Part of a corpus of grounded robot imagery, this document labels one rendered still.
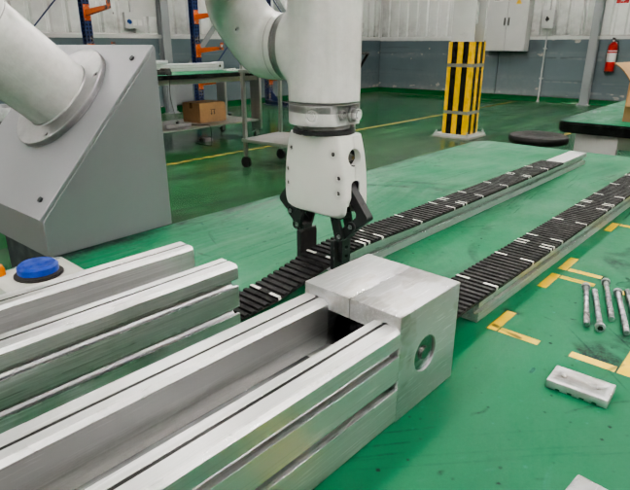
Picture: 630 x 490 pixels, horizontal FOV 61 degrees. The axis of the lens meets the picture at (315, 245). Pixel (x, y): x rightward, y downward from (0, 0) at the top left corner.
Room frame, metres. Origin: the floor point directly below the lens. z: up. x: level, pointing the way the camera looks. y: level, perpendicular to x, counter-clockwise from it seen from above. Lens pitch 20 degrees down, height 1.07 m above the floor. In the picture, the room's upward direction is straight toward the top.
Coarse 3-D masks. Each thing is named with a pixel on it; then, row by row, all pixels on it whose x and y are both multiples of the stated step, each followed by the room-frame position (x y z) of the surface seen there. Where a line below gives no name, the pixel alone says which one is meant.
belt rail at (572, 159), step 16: (560, 160) 1.26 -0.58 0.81; (576, 160) 1.30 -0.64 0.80; (544, 176) 1.18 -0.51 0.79; (496, 192) 0.98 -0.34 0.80; (512, 192) 1.04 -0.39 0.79; (464, 208) 0.89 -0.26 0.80; (480, 208) 0.94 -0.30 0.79; (432, 224) 0.81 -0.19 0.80; (448, 224) 0.85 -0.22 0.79; (384, 240) 0.72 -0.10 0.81; (400, 240) 0.76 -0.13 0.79; (416, 240) 0.78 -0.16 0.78; (352, 256) 0.67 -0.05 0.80; (384, 256) 0.72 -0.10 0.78
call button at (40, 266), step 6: (36, 258) 0.53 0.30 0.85; (42, 258) 0.53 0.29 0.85; (48, 258) 0.53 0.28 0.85; (18, 264) 0.51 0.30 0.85; (24, 264) 0.51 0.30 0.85; (30, 264) 0.51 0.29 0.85; (36, 264) 0.51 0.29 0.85; (42, 264) 0.51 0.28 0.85; (48, 264) 0.51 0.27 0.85; (54, 264) 0.52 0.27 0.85; (18, 270) 0.50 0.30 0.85; (24, 270) 0.50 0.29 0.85; (30, 270) 0.50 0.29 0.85; (36, 270) 0.50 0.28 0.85; (42, 270) 0.50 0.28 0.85; (48, 270) 0.51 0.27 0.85; (54, 270) 0.51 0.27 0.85; (24, 276) 0.50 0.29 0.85; (30, 276) 0.50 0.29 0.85; (36, 276) 0.50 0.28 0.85; (42, 276) 0.50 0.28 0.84
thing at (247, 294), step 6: (246, 288) 0.59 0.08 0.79; (240, 294) 0.57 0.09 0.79; (246, 294) 0.57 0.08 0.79; (252, 294) 0.57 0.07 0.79; (258, 294) 0.57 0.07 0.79; (252, 300) 0.56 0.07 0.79; (258, 300) 0.55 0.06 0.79; (264, 300) 0.56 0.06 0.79; (270, 300) 0.55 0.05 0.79; (264, 306) 0.54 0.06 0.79
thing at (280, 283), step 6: (270, 276) 0.61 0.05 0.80; (276, 276) 0.61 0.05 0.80; (264, 282) 0.60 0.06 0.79; (270, 282) 0.60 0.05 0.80; (276, 282) 0.59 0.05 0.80; (282, 282) 0.60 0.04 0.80; (288, 282) 0.59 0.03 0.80; (282, 288) 0.58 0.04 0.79; (288, 288) 0.58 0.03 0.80; (294, 288) 0.58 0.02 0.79
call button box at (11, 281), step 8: (64, 264) 0.54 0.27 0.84; (72, 264) 0.54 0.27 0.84; (8, 272) 0.52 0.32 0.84; (16, 272) 0.52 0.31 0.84; (56, 272) 0.52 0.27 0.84; (64, 272) 0.52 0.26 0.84; (72, 272) 0.52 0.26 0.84; (0, 280) 0.50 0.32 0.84; (8, 280) 0.50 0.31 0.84; (16, 280) 0.50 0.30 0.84; (24, 280) 0.50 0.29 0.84; (32, 280) 0.50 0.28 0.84; (40, 280) 0.50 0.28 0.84; (48, 280) 0.50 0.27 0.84; (0, 288) 0.49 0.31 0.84; (8, 288) 0.48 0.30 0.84; (16, 288) 0.48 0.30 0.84
